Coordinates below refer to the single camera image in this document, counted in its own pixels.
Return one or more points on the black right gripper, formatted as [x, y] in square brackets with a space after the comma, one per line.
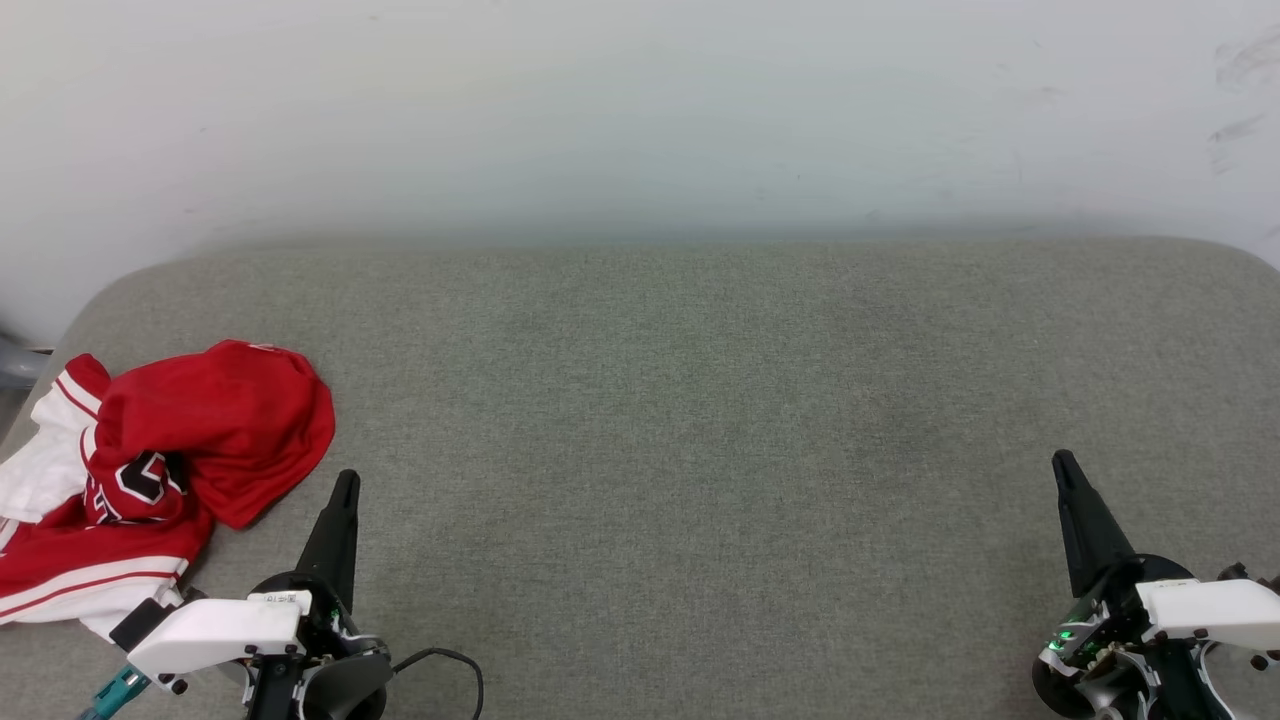
[1100, 650]

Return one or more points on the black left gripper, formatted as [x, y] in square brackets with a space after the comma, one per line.
[340, 680]

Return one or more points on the red and white jersey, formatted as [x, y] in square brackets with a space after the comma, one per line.
[230, 420]

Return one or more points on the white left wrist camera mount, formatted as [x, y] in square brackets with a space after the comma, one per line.
[215, 630]

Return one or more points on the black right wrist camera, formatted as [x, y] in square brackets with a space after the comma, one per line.
[1245, 575]

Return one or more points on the teal left camera plug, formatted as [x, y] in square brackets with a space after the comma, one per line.
[115, 692]

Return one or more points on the grey metal frame tube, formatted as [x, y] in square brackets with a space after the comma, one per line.
[18, 362]

